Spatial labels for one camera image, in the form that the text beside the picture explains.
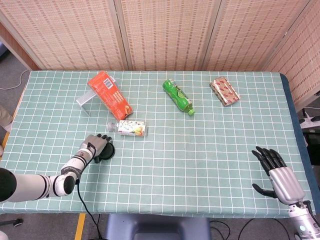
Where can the blue table edge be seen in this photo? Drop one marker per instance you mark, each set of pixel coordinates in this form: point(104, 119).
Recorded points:
point(297, 125)

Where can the gold foil snack pack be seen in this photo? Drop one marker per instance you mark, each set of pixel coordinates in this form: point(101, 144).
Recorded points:
point(225, 91)

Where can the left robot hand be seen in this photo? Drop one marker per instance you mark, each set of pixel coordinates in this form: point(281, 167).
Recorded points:
point(96, 143)

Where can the yellow floor tape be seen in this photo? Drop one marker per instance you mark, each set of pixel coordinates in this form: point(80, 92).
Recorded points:
point(80, 226)

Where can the woven folding screen panel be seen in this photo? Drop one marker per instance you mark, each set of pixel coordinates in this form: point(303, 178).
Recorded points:
point(305, 55)
point(70, 32)
point(167, 32)
point(250, 32)

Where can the green checked tablecloth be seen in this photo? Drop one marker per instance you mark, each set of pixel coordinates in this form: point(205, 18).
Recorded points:
point(175, 162)

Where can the orange snack box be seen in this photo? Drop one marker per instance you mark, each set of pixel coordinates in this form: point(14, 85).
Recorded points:
point(110, 95)

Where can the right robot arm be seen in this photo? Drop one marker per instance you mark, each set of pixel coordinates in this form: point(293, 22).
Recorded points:
point(303, 222)

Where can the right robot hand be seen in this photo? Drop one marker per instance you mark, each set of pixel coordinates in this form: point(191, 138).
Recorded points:
point(287, 182)

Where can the green plastic bottle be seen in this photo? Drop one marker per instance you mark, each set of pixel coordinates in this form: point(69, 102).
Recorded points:
point(177, 96)

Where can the black box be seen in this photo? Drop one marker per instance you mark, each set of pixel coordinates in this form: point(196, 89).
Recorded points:
point(313, 147)

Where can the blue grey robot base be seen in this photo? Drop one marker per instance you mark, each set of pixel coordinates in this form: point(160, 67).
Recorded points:
point(157, 227)

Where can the black lid with dice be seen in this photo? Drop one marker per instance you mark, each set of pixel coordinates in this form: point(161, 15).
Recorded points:
point(113, 152)

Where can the clear bottle with fruit label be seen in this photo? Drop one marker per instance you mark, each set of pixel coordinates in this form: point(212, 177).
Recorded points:
point(130, 128)

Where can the black round object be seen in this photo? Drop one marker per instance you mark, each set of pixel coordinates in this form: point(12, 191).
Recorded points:
point(107, 150)

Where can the grey metal stand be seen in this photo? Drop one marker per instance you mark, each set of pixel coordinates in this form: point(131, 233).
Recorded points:
point(86, 100)

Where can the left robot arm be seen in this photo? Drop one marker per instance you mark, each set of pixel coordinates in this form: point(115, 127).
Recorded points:
point(30, 185)

